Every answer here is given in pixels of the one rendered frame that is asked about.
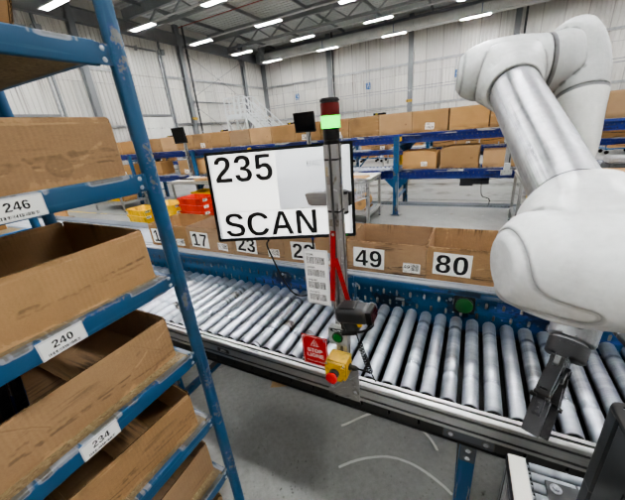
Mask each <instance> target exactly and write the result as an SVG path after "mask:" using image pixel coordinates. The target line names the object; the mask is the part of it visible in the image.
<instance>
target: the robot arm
mask: <svg viewBox="0 0 625 500"><path fill-rule="evenodd" d="M612 71H613V58H612V49H611V43H610V39H609V36H608V33H607V31H606V29H605V27H604V25H603V24H602V22H601V21H600V20H599V19H598V18H597V17H596V16H594V15H580V16H576V17H573V18H571V19H569V20H567V21H566V22H564V23H563V24H561V25H560V26H559V27H557V28H556V30H555V31H554V32H549V33H529V34H520V35H513V36H508V37H502V38H498V39H493V40H489V41H486V42H484V43H481V44H479V45H477V46H475V47H473V48H472V49H470V50H468V51H467V52H466V53H465V54H464V55H463V56H462V57H461V58H460V60H459V63H458V68H457V75H456V84H455V90H456V92H457V93H458V95H459V96H460V97H462V98H464V99H466V100H468V101H476V102H477V103H478V104H480V105H482V106H484V107H486V108H487V109H489V110H491V111H493V112H494V113H495V115H496V118H497V121H498V123H499V126H500V129H501V131H502V134H503V135H504V138H505V140H506V143H507V146H508V148H509V151H510V153H511V156H512V159H513V161H514V164H515V167H516V169H517V172H518V174H519V177H520V180H521V182H522V185H523V188H524V190H525V193H526V195H527V198H526V199H525V201H524V202H523V203H522V204H521V206H520V208H519V210H518V212H517V215H516V216H515V217H513V218H512V219H510V220H509V221H508V222H507V223H506V224H505V225H504V226H503V227H502V228H501V229H500V230H499V232H498V234H497V236H496V238H495V240H494V242H493V244H492V247H491V253H490V269H491V275H492V279H493V282H494V291H495V293H496V295H497V296H498V298H499V299H501V300H502V301H503V302H505V303H506V304H509V305H511V306H513V307H515V308H517V309H519V310H521V311H523V312H525V313H529V314H531V315H534V316H537V317H539V318H542V319H545V320H549V321H550V325H549V327H548V328H547V331H548V334H550V335H549V337H548V339H547V342H546V345H545V347H544V349H545V351H546V352H548V353H549V354H550V359H549V361H548V363H547V365H546V367H545V369H544V371H543V373H542V375H541V377H540V379H539V381H538V383H537V385H536V386H535V387H534V390H532V389H531V391H530V395H533V397H532V399H531V402H530V405H529V407H528V410H527V412H526V415H525V418H524V420H523V423H522V424H521V429H523V430H525V431H526V432H528V433H530V434H532V435H533V436H535V437H537V438H538V437H540V438H543V439H545V440H549V438H550V435H551V432H552V430H553V427H554V424H555V422H556V419H557V416H558V413H562V412H563V410H562V409H561V407H562V401H563V395H564V392H565V388H566V386H567V384H568V380H569V378H570V377H571V374H572V372H571V369H569V367H570V364H575V365H578V366H585V365H586V364H587V362H588V358H589V355H590V353H591V350H594V349H596V348H597V347H598V344H599V341H600V339H601V336H602V333H603V332H604V331H610V332H621V333H625V172H621V171H617V170H608V169H601V167H600V166H599V164H598V163H597V161H596V159H595V156H596V153H597V150H598V147H599V144H600V140H601V135H602V129H603V123H604V117H605V112H606V107H607V102H608V98H609V94H610V88H611V77H612Z"/></svg>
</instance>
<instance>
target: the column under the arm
mask: <svg viewBox="0 0 625 500"><path fill-rule="evenodd" d="M545 486H546V490H547V494H548V499H549V500H625V404H624V403H620V402H614V403H612V404H611V406H610V407H609V410H608V413H607V416H606V418H605V421H604V424H603V427H602V429H601V432H600V435H599V438H598V440H597V443H596V446H595V449H594V451H593V454H592V457H591V459H590V462H589V464H588V467H587V469H586V472H585V475H584V478H583V480H582V483H581V486H580V489H579V490H577V489H574V488H571V487H568V486H565V485H561V484H558V483H555V482H552V481H550V480H546V479H545Z"/></svg>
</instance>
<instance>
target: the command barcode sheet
mask: <svg viewBox="0 0 625 500"><path fill-rule="evenodd" d="M303 252H304V262H305V271H306V281H307V290H308V300H309V303H313V304H318V305H324V306H329V307H331V300H330V283H329V271H328V258H330V254H329V253H327V251H324V250H314V249H305V248H303Z"/></svg>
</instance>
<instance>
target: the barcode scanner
mask: <svg viewBox="0 0 625 500"><path fill-rule="evenodd" d="M335 316H336V320H337V321H338V322H342V323H343V326H344V328H345V329H344V330H343V331H342V333H341V335H356V334H358V332H357V331H359V330H360V328H361V327H362V326H363V324H367V325H372V324H373V322H374V320H375V318H376V316H377V308H376V305H375V304H369V303H363V302H359V301H350V300H344V301H343V302H341V303H340V304H339V305H338V307H337V308H336V309H335Z"/></svg>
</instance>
